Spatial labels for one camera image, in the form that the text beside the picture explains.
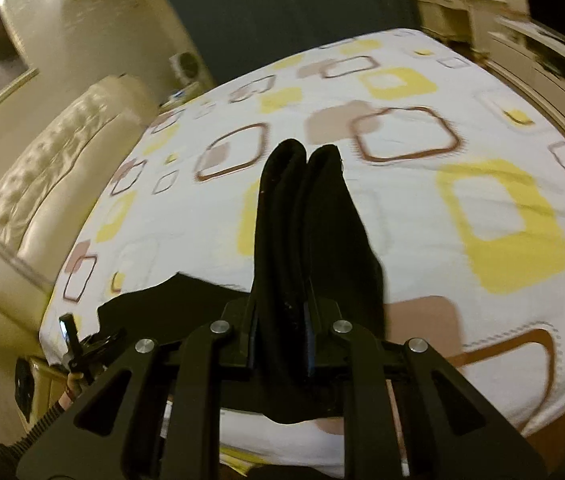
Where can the black pants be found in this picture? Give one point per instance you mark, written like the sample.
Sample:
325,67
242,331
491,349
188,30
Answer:
302,240

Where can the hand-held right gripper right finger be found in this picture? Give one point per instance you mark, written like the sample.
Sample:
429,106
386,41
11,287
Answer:
310,345

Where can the dark curtain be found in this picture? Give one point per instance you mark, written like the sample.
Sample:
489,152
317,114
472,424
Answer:
287,5

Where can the bed with patterned sheet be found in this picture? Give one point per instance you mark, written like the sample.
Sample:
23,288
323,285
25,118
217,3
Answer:
422,220

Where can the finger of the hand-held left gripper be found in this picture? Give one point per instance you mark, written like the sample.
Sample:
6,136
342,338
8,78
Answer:
68,332

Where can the cream wooden cabinet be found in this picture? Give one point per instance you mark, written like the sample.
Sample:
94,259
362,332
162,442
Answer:
537,60

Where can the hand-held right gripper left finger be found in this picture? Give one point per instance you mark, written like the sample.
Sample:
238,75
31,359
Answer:
251,342

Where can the cream tufted headboard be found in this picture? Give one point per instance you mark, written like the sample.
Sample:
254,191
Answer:
37,200

